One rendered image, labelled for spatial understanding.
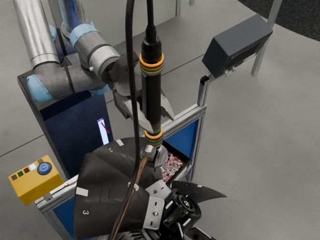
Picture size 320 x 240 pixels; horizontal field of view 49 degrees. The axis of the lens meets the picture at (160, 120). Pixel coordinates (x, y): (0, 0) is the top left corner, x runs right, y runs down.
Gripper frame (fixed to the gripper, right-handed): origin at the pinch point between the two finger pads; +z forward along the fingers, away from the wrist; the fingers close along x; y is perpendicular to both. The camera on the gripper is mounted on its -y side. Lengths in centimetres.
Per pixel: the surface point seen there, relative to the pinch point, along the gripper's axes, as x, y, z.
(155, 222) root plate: 6.1, 40.2, 6.2
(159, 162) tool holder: 0.0, 19.4, -0.3
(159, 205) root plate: 2.5, 38.7, 3.3
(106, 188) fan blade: 13.9, 25.8, -4.6
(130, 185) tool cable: 11.3, 9.0, 5.0
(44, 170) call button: 25, 56, -37
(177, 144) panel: -39, 103, -38
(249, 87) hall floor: -145, 165, -74
